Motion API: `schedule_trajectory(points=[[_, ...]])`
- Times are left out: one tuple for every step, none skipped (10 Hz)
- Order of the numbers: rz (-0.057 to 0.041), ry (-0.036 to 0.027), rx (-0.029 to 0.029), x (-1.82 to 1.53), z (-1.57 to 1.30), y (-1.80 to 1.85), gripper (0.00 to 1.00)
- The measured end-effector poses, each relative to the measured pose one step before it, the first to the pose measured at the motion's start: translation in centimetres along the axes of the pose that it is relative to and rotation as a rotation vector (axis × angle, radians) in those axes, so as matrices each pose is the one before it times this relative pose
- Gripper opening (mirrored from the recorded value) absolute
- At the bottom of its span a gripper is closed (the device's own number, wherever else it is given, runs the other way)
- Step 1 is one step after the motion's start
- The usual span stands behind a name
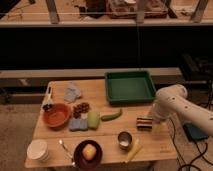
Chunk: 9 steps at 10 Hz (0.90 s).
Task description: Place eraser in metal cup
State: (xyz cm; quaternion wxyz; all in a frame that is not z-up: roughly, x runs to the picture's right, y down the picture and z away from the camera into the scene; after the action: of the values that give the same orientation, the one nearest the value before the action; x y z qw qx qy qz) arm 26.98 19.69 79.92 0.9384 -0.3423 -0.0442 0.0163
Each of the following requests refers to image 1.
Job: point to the yellow banana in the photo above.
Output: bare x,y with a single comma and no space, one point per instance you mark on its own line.
135,149

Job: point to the light green sponge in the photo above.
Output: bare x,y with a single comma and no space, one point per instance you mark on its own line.
93,120

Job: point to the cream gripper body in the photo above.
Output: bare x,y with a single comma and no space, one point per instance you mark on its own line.
157,128

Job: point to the white handled brush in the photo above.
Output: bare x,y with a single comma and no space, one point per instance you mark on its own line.
48,102

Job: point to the orange clay bowl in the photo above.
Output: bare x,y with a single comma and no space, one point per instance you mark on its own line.
57,116

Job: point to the bunch of dark grapes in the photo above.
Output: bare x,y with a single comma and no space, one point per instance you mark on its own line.
78,109

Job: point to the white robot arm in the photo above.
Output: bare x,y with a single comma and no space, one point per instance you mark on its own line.
173,99

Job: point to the dark red plate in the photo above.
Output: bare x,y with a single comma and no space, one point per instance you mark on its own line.
81,162

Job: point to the crumpled light blue cloth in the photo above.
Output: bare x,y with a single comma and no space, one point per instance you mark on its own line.
72,93

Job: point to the green plastic tray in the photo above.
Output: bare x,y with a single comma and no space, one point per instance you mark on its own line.
129,87

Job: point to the metal spoon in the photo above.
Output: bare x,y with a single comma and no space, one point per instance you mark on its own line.
68,153

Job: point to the green chili pepper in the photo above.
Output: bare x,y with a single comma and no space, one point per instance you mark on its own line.
111,116

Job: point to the blue sponge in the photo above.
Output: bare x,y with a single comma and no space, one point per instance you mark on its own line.
78,124

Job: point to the black foot pedal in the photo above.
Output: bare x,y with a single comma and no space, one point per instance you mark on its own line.
193,133

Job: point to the small metal cup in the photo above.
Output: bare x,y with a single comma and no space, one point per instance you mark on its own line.
125,140

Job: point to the white paper cup stack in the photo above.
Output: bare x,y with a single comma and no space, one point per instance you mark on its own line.
38,150

